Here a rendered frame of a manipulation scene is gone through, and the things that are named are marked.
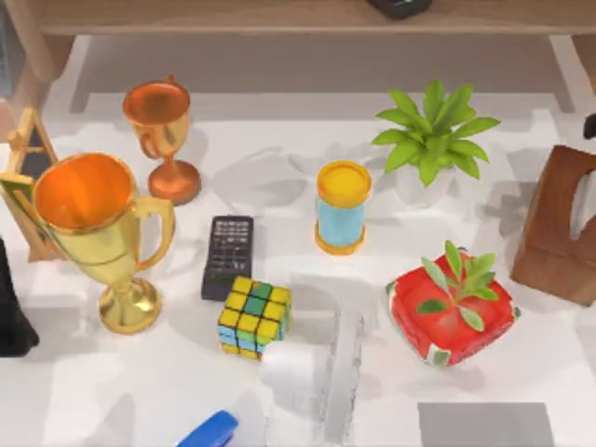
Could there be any yellow and blue can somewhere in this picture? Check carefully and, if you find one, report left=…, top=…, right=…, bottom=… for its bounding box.
left=313, top=159, right=373, bottom=257

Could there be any black calculator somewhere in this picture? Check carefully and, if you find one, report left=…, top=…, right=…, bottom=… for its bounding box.
left=200, top=214, right=255, bottom=304

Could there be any colourful puzzle cube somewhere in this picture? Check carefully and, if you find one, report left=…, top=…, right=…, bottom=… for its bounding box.
left=217, top=275, right=293, bottom=361

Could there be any white cup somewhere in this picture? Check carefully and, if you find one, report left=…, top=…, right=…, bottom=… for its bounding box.
left=258, top=341, right=328, bottom=416

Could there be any green plant in white pot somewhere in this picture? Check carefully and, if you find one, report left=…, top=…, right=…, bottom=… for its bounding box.
left=370, top=78, right=502, bottom=209

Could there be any copper trophy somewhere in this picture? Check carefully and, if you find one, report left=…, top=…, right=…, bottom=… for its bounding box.
left=121, top=75, right=203, bottom=207

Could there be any red square plant pot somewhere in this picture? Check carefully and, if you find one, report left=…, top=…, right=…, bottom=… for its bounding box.
left=385, top=239, right=522, bottom=370

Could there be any wooden shelf unit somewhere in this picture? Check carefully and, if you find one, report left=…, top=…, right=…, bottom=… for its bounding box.
left=0, top=0, right=596, bottom=115

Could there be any gold trophy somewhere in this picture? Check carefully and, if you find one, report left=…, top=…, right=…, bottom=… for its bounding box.
left=32, top=153, right=178, bottom=336

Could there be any blue stapler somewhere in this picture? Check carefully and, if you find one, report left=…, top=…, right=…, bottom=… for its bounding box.
left=176, top=410, right=240, bottom=447

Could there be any black device on shelf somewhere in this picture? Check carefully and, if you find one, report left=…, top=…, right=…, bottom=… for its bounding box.
left=367, top=0, right=433, bottom=20

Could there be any brown tissue box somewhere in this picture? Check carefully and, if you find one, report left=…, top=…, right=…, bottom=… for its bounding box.
left=508, top=144, right=596, bottom=308

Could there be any small framed blackboard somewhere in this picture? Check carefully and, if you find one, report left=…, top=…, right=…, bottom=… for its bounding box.
left=0, top=107, right=67, bottom=264

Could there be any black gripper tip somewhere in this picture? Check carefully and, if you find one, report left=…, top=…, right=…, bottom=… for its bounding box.
left=0, top=237, right=41, bottom=359

